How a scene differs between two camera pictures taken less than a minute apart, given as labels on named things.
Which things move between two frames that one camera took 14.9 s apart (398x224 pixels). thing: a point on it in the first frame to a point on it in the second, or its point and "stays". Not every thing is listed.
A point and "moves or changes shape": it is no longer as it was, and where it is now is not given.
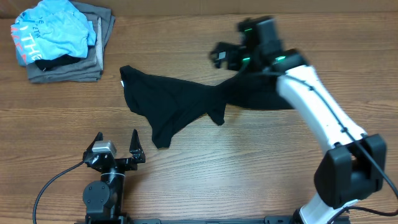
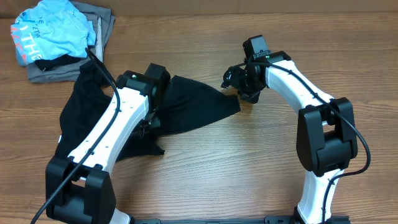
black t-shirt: [168, 107] moves or changes shape
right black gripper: [230, 53] to [232, 80]
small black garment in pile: [47, 65] stays
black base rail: [193, 220] stays
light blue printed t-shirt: [50, 28] stays
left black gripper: [137, 155] to [155, 122]
